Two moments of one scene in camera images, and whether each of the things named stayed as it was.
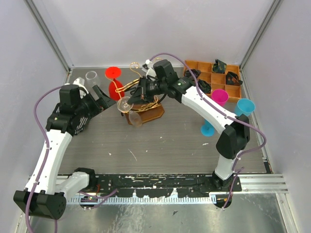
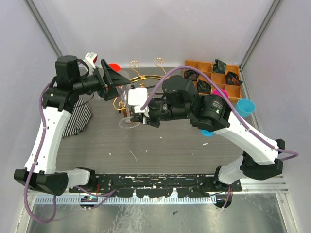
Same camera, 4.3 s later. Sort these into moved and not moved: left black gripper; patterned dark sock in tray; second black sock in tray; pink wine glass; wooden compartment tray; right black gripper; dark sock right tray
Moved: right black gripper; left black gripper
Not moved: wooden compartment tray; dark sock right tray; second black sock in tray; patterned dark sock in tray; pink wine glass
